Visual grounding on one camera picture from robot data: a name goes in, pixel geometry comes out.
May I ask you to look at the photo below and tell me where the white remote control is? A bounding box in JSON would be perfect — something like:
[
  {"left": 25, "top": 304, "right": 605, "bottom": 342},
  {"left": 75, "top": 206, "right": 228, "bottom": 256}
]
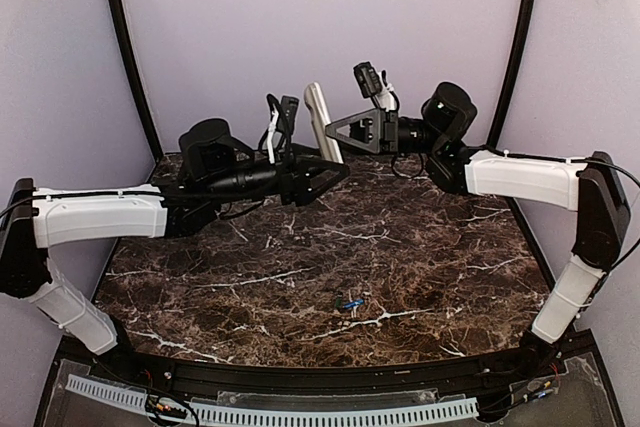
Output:
[{"left": 303, "top": 82, "right": 343, "bottom": 164}]

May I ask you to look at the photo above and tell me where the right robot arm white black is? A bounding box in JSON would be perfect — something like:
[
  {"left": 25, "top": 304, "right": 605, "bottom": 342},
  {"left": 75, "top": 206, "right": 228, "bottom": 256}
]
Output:
[{"left": 325, "top": 81, "right": 631, "bottom": 344}]

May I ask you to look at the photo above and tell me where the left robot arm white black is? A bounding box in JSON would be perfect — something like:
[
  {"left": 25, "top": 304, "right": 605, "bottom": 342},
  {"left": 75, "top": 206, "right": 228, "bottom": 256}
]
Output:
[{"left": 1, "top": 118, "right": 349, "bottom": 356}]

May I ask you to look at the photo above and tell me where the blue AAA battery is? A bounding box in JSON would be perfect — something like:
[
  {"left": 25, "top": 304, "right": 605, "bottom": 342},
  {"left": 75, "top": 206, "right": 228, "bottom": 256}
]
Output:
[{"left": 342, "top": 299, "right": 364, "bottom": 310}]

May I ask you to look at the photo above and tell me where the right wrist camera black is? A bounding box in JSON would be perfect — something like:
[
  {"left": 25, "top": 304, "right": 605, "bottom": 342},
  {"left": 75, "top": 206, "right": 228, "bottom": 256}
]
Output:
[{"left": 353, "top": 62, "right": 381, "bottom": 98}]

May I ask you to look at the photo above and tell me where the black right frame post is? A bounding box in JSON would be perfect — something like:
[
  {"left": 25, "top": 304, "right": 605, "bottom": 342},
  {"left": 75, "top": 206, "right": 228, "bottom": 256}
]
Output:
[{"left": 486, "top": 0, "right": 535, "bottom": 147}]

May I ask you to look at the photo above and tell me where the black frame post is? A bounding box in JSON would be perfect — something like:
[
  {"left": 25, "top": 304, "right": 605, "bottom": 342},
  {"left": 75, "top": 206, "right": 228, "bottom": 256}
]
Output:
[
  {"left": 107, "top": 0, "right": 164, "bottom": 163},
  {"left": 486, "top": 0, "right": 535, "bottom": 147}
]

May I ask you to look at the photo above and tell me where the black front rail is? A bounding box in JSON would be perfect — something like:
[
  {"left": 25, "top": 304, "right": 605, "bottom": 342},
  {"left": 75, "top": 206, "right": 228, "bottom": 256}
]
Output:
[{"left": 96, "top": 348, "right": 553, "bottom": 397}]

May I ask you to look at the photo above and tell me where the white slotted cable duct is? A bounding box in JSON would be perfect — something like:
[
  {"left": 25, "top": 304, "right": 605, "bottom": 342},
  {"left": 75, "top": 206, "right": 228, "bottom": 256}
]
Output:
[{"left": 65, "top": 374, "right": 479, "bottom": 426}]

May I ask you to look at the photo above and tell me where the black left frame post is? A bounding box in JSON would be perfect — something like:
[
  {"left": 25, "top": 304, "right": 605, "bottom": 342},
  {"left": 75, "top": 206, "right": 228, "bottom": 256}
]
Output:
[{"left": 107, "top": 0, "right": 164, "bottom": 163}]

